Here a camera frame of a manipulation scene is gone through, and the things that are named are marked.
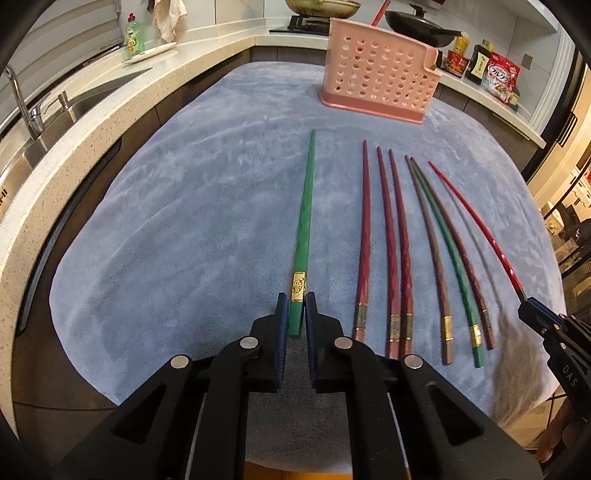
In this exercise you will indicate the green chopstick gold band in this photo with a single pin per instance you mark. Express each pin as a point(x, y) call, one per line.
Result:
point(475, 334)
point(302, 230)

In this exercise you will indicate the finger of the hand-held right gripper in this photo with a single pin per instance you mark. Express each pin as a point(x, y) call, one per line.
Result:
point(542, 311)
point(535, 319)

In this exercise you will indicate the dark kitchen cabinets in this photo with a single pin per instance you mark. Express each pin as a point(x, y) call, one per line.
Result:
point(207, 78)

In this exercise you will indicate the green dish soap bottle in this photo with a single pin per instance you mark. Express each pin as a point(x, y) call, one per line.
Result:
point(134, 37)

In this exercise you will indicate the grey-blue plush blanket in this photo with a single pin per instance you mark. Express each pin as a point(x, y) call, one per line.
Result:
point(207, 207)

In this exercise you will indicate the patterned plate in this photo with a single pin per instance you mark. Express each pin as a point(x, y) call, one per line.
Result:
point(152, 50)

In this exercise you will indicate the pink perforated utensil basket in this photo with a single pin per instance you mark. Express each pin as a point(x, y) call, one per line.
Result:
point(378, 74)

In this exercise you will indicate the white stone kitchen countertop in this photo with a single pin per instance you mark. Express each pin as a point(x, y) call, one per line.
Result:
point(69, 161)

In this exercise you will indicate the chrome kitchen faucet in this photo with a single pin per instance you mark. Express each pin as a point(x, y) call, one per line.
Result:
point(23, 106)

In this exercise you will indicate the chrome soap dispenser pump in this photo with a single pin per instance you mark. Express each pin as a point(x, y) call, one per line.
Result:
point(62, 99)

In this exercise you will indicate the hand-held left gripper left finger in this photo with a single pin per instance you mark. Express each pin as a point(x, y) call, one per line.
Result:
point(280, 341)

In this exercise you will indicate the stainless steel sink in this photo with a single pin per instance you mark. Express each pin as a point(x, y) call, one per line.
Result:
point(92, 99)

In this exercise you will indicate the grey wall switch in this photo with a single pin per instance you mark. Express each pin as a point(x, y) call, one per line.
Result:
point(526, 59)

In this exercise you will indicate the beige wok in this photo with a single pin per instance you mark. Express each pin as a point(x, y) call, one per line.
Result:
point(323, 5)

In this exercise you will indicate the bright red chopstick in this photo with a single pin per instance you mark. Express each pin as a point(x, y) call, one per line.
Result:
point(508, 268)
point(379, 11)

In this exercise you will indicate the brown chopstick gold band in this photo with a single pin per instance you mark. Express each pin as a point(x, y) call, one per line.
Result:
point(446, 323)

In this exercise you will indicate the maroon faceted chopstick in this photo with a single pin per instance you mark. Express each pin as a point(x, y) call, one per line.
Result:
point(406, 286)
point(364, 230)
point(393, 304)

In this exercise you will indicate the red and white cereal bag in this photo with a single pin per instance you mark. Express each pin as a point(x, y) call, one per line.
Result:
point(501, 76)

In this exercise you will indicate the red instant noodle cup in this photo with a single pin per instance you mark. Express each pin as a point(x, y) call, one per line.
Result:
point(455, 62)

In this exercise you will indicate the white hanging cloth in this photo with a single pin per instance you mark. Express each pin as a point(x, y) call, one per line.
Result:
point(168, 16)

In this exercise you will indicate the black gas stove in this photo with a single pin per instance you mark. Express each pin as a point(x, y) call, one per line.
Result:
point(300, 25)

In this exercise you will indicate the window blind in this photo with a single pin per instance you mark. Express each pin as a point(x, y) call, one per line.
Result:
point(60, 27)

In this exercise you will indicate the person's right hand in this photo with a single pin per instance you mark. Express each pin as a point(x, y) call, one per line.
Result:
point(556, 434)

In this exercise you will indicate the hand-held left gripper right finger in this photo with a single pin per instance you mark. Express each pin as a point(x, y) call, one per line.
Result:
point(313, 341)

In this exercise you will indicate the thin dark red chopstick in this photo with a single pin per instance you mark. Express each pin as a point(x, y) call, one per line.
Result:
point(485, 318)

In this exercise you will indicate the yellow snack packet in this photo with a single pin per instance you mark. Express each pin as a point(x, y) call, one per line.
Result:
point(459, 46)

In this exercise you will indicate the dark soy sauce bottle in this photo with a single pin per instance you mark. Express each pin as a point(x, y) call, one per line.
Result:
point(480, 62)

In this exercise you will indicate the black wok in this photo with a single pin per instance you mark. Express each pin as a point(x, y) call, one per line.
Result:
point(415, 25)

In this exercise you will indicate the black framed glass door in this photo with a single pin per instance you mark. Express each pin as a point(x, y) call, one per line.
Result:
point(568, 152)

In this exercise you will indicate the small dark green container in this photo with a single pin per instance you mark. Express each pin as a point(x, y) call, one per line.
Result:
point(515, 100)

